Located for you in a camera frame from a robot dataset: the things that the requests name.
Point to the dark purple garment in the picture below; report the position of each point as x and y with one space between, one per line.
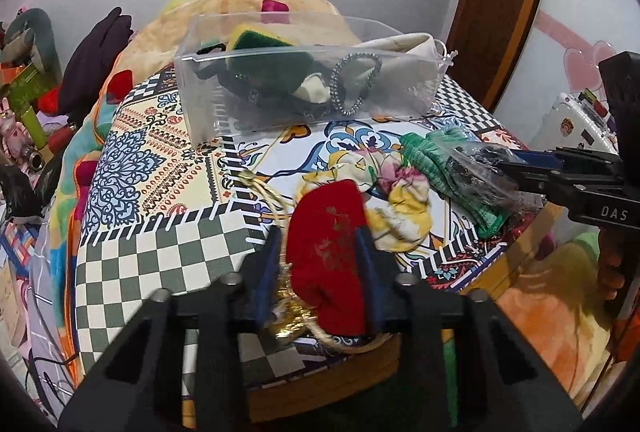
95 57

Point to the grey green plush toy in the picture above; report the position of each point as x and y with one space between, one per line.
35 37

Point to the black bag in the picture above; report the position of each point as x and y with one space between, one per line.
17 194

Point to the round wooden table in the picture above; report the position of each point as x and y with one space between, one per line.
350 377

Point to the clear plastic box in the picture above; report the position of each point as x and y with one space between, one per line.
210 92

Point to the orange yellow plush blanket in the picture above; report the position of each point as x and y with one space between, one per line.
550 292

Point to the person's right hand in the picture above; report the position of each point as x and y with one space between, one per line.
612 274

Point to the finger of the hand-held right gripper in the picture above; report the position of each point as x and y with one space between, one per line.
535 184
537 157

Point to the patterned tablecloth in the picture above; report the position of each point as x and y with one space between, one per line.
150 192

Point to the clear plastic bag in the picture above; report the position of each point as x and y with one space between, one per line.
480 172

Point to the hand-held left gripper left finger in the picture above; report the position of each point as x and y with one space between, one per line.
266 264

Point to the cream cloth pouch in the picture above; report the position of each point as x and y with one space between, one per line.
400 57

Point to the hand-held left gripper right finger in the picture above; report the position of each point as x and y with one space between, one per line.
366 269

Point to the green knitted cloth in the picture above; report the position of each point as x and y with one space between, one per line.
425 152

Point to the red fabric pouch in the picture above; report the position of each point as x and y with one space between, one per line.
325 242

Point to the white door with heart stickers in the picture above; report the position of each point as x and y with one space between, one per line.
580 2

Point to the green and yellow cloth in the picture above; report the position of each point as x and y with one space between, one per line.
270 62

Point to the floral fabric scrunchie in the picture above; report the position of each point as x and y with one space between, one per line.
400 189

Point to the wooden door frame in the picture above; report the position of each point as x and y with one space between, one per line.
495 2

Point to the white case with stickers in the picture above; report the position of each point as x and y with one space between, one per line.
565 127

